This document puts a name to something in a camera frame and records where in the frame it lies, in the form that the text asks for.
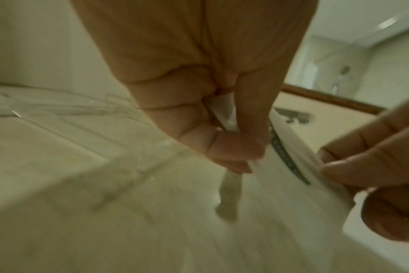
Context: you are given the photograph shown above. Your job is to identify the person's right hand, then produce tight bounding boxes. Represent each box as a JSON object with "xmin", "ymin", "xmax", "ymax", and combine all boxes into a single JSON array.
[{"xmin": 317, "ymin": 92, "xmax": 409, "ymax": 242}]

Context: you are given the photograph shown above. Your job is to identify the brown wooden frame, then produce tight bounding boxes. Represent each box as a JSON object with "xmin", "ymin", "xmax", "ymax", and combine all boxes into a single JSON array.
[{"xmin": 281, "ymin": 84, "xmax": 388, "ymax": 115}]

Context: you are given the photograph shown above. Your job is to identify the person's left hand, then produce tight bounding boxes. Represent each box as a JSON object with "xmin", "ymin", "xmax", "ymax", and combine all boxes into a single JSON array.
[{"xmin": 70, "ymin": 0, "xmax": 319, "ymax": 175}]

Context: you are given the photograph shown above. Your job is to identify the chrome tap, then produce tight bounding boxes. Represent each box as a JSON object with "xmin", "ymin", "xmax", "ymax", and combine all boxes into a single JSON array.
[{"xmin": 275, "ymin": 107, "xmax": 316, "ymax": 125}]

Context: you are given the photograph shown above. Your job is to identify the ceiling light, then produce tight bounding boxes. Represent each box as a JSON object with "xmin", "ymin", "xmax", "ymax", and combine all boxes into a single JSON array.
[{"xmin": 376, "ymin": 15, "xmax": 400, "ymax": 31}]

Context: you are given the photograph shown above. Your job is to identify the white towel with green stripe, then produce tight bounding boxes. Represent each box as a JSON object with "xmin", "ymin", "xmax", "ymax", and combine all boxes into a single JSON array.
[{"xmin": 204, "ymin": 94, "xmax": 357, "ymax": 235}]

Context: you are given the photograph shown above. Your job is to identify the chrome shower head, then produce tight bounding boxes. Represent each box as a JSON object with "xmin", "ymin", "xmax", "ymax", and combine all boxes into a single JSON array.
[{"xmin": 332, "ymin": 64, "xmax": 352, "ymax": 94}]

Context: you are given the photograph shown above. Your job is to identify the glass shower screen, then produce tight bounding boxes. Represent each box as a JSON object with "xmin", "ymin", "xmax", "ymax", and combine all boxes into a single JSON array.
[{"xmin": 302, "ymin": 35, "xmax": 373, "ymax": 91}]

